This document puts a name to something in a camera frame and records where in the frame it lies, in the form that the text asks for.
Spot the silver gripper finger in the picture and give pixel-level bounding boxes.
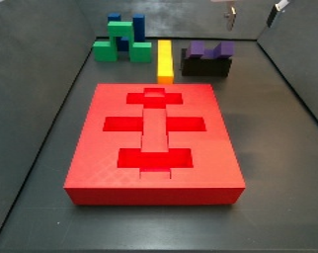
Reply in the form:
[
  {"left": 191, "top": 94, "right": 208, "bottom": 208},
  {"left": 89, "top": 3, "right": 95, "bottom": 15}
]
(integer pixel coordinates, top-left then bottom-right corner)
[
  {"left": 224, "top": 1, "right": 238, "bottom": 31},
  {"left": 266, "top": 0, "right": 288, "bottom": 27}
]

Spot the purple U-shaped block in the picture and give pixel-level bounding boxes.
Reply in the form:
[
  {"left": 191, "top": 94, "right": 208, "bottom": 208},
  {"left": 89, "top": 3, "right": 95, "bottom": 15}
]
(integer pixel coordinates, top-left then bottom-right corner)
[{"left": 186, "top": 41, "right": 235, "bottom": 59}]

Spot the black fixture stand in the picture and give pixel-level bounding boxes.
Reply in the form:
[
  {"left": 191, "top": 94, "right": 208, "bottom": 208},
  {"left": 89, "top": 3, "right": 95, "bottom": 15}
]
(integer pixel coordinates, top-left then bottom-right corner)
[{"left": 179, "top": 48, "right": 232, "bottom": 77}]

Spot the red puzzle board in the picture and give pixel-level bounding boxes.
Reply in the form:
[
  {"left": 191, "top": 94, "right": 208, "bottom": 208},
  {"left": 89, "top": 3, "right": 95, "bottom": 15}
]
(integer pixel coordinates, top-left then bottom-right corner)
[{"left": 64, "top": 84, "right": 246, "bottom": 206}]

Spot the yellow long bar block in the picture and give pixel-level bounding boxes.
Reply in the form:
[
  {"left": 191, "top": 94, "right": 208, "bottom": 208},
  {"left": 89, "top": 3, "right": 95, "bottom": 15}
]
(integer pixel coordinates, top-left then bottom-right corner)
[{"left": 158, "top": 40, "right": 174, "bottom": 84}]

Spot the blue U-shaped block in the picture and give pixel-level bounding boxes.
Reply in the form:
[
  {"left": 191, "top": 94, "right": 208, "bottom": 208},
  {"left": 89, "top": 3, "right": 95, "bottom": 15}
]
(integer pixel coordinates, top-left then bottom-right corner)
[{"left": 108, "top": 13, "right": 146, "bottom": 51}]

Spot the green S-shaped block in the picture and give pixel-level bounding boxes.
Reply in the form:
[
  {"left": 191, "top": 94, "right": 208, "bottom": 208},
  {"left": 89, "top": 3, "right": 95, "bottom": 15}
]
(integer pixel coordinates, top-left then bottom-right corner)
[{"left": 92, "top": 21, "right": 152, "bottom": 63}]

